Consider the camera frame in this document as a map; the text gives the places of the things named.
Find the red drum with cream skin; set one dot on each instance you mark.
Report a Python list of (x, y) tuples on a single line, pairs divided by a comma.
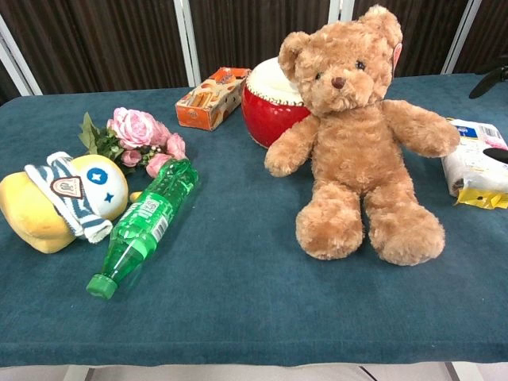
[(270, 111)]

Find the yellow plush toy striped scarf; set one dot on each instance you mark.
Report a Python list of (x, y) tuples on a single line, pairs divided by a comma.
[(31, 210)]

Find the pink artificial rose bouquet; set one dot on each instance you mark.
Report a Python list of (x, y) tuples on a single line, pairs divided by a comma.
[(133, 129)]

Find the teal blue tablecloth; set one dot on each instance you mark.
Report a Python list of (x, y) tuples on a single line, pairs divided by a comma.
[(238, 278)]

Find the white tissue pack yellow ends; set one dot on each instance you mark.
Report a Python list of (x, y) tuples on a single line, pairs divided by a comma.
[(472, 158)]

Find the brown teddy bear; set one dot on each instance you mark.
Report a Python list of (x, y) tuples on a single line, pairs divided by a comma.
[(353, 151)]

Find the orange biscuit box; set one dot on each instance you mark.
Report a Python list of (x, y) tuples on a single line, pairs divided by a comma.
[(206, 107)]

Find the green plastic bottle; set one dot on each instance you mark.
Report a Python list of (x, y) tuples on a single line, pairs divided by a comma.
[(152, 214)]

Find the dark folding screen white frame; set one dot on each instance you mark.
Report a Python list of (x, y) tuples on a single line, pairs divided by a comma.
[(119, 39)]

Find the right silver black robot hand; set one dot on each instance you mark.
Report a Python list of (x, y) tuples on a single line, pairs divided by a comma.
[(490, 81)]

